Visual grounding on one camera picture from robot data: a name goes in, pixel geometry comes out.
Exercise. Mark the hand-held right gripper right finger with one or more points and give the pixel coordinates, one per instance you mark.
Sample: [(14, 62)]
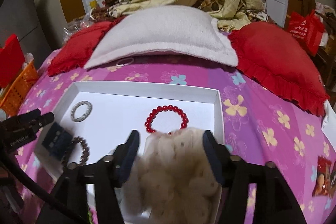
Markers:
[(212, 155)]

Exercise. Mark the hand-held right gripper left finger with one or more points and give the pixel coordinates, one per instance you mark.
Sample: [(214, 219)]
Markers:
[(131, 150)]

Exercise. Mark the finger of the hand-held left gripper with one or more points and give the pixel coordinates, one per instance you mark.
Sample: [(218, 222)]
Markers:
[(42, 120), (25, 114)]

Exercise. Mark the blue hair claw clip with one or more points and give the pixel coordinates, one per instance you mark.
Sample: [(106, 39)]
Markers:
[(56, 140)]

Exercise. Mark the cream dotted scrunchie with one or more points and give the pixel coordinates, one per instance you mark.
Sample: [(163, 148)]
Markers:
[(170, 174)]

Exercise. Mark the white shallow box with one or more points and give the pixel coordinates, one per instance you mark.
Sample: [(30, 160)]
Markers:
[(118, 100)]

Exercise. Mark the orange plastic basket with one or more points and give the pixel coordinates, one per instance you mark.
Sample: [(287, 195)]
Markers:
[(18, 87)]

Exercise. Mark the pink floral bedsheet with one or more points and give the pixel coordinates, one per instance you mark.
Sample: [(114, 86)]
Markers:
[(262, 134)]

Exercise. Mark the red paper bag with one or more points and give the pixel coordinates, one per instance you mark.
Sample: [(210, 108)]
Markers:
[(10, 61)]

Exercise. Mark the white plastic bag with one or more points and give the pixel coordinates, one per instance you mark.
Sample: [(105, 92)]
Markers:
[(29, 57)]

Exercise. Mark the red ruffled pillow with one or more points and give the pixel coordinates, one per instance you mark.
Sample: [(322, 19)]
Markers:
[(273, 56), (76, 48)]

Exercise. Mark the clear plastic bags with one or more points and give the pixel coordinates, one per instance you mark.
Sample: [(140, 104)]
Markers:
[(76, 27)]

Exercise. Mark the grey refrigerator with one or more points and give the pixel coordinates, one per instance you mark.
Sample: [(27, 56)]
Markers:
[(31, 11)]

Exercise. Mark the red snack packet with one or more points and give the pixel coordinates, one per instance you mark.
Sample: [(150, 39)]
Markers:
[(324, 176)]

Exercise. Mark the white pillow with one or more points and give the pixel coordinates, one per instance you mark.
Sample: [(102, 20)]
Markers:
[(162, 32)]

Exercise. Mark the small yellow box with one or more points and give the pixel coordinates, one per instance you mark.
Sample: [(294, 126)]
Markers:
[(92, 3)]

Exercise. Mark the red tote bag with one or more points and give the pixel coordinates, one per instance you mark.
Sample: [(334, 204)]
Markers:
[(304, 29)]

